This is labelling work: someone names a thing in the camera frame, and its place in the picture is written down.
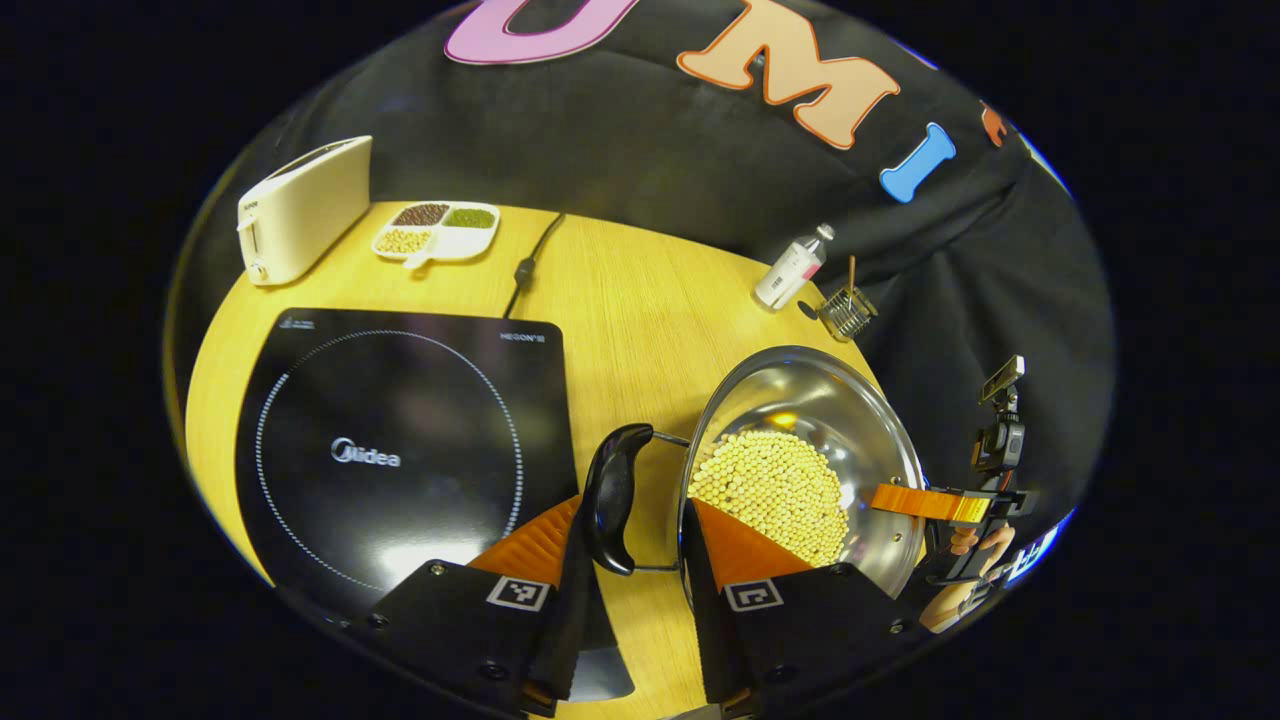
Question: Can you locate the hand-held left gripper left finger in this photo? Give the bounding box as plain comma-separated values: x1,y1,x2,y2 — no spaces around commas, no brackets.
350,495,601,716

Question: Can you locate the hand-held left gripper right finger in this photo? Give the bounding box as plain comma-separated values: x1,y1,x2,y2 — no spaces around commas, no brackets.
683,498,936,716

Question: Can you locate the steel pot with beans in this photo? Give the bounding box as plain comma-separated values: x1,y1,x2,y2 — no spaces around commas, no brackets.
583,345,926,601

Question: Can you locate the black induction cooktop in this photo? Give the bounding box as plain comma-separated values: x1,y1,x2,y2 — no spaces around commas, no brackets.
235,307,636,701

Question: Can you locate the small glass cup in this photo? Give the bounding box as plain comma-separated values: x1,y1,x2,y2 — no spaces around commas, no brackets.
818,285,879,343

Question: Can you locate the small clear bottle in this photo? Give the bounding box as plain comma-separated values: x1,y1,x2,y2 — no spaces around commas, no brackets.
753,223,836,311

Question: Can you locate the white divided dish with beans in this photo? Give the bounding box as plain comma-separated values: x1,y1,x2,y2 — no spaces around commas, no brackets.
372,201,501,271

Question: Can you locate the black backdrop cloth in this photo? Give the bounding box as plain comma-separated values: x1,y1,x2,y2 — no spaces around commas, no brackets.
230,0,1116,521

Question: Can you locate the white toaster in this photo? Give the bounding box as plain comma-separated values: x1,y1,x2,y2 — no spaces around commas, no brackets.
237,136,373,287

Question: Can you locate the black power cable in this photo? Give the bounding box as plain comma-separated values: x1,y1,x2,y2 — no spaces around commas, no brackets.
502,212,566,319

